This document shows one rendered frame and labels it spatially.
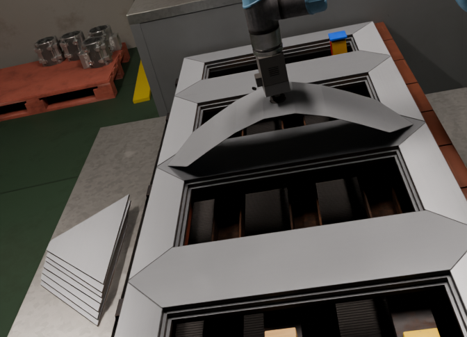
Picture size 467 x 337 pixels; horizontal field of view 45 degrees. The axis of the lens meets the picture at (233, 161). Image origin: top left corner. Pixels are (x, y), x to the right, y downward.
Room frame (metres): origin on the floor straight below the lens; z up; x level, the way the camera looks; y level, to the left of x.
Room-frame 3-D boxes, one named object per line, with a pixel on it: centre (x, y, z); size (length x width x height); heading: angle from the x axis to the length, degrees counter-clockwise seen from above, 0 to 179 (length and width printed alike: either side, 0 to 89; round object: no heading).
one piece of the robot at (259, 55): (1.32, -0.14, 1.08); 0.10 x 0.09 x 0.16; 89
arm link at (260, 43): (1.32, -0.15, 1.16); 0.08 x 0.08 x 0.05
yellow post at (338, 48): (1.89, -0.47, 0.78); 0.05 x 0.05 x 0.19; 81
